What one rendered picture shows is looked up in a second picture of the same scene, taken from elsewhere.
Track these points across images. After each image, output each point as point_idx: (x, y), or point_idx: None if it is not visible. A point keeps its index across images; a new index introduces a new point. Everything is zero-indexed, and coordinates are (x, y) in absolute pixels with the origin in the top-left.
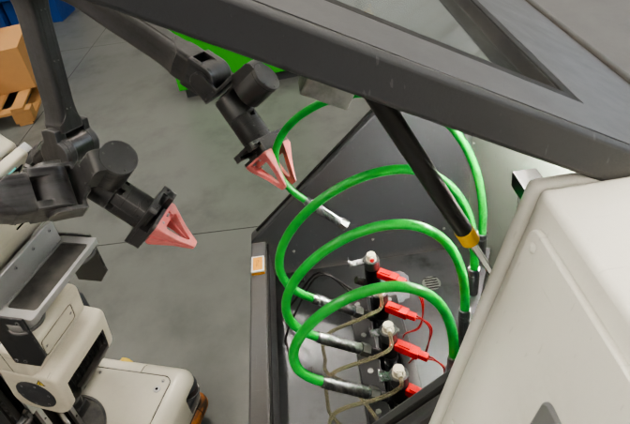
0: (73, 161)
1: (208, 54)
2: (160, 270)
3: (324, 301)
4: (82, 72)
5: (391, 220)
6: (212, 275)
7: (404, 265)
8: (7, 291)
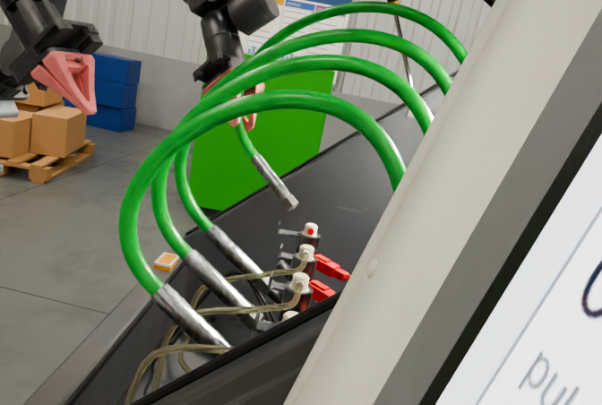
0: None
1: None
2: (74, 339)
3: (223, 238)
4: (111, 167)
5: (364, 59)
6: None
7: None
8: None
